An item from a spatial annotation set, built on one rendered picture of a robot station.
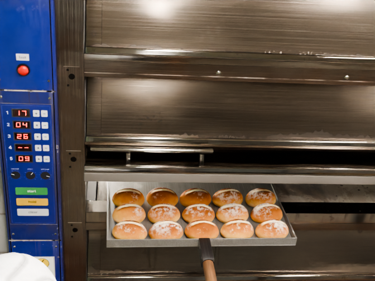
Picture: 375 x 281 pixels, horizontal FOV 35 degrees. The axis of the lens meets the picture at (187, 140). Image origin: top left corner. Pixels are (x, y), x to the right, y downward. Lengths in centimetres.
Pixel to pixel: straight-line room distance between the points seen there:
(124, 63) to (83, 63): 10
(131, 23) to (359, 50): 61
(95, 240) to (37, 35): 71
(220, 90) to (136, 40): 28
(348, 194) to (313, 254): 23
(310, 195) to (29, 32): 105
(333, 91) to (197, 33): 45
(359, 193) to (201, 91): 72
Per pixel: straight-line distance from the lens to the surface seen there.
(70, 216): 186
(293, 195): 200
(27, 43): 155
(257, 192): 189
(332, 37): 164
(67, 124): 168
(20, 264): 82
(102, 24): 154
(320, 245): 205
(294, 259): 205
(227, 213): 180
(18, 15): 152
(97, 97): 164
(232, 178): 161
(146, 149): 160
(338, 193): 206
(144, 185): 195
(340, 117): 177
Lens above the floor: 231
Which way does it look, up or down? 31 degrees down
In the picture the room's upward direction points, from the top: 5 degrees clockwise
